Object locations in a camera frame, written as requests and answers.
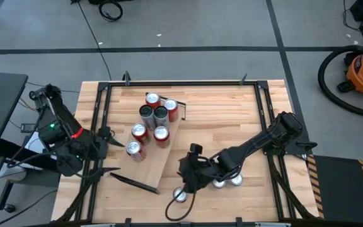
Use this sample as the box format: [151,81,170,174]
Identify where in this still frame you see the red Coca-Cola can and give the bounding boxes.
[163,98,180,123]
[153,125,171,149]
[172,187,188,203]
[131,122,151,146]
[125,140,147,163]
[145,91,162,110]

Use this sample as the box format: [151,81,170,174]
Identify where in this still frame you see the white box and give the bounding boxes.
[23,132,49,153]

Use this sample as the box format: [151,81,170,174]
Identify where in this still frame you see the black metal table frame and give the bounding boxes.
[54,80,321,227]

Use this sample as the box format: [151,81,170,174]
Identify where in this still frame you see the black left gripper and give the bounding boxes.
[86,125,126,183]

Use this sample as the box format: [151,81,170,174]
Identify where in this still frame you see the black mat with hazard stripes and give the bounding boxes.
[306,153,363,225]

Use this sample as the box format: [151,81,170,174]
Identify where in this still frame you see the silver can with black lid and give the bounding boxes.
[139,105,156,130]
[154,105,170,129]

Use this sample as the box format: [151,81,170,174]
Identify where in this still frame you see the black floor cable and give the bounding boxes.
[76,0,113,81]

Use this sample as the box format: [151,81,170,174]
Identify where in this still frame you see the silver Diet Coke can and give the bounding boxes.
[212,178,227,189]
[230,173,244,187]

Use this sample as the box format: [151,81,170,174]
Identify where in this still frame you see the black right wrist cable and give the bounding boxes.
[164,188,199,222]

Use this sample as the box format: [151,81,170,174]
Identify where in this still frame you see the black power brick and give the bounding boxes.
[20,123,37,133]

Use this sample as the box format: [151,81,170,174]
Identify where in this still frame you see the wooden shelf with black legs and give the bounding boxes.
[110,92,187,195]

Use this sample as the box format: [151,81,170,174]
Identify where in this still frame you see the coiled black cable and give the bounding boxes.
[98,0,125,23]

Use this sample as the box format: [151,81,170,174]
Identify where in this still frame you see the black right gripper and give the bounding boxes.
[177,153,224,194]

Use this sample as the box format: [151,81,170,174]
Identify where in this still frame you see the orange shop vacuum with hose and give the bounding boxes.
[317,45,363,119]

